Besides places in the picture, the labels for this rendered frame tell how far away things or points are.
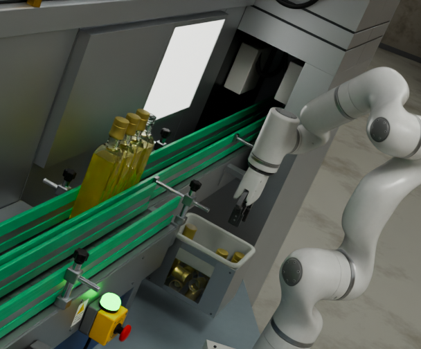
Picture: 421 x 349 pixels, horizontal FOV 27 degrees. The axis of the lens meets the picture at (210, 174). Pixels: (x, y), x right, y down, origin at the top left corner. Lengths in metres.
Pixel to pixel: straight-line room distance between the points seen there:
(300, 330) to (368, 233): 0.29
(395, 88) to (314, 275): 0.45
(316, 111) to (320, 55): 0.85
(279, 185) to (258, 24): 0.56
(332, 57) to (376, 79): 0.94
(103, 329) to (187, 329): 0.58
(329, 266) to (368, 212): 0.16
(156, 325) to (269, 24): 1.13
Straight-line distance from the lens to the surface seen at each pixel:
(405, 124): 1.87
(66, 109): 2.01
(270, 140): 2.23
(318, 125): 2.13
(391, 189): 1.96
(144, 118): 2.08
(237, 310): 2.66
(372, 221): 1.98
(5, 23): 1.65
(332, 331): 4.50
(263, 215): 3.11
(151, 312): 2.46
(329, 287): 2.02
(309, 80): 2.97
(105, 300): 1.91
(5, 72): 1.77
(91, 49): 1.97
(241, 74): 3.16
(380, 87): 1.99
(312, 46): 2.95
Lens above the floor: 1.99
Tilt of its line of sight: 21 degrees down
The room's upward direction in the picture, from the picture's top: 23 degrees clockwise
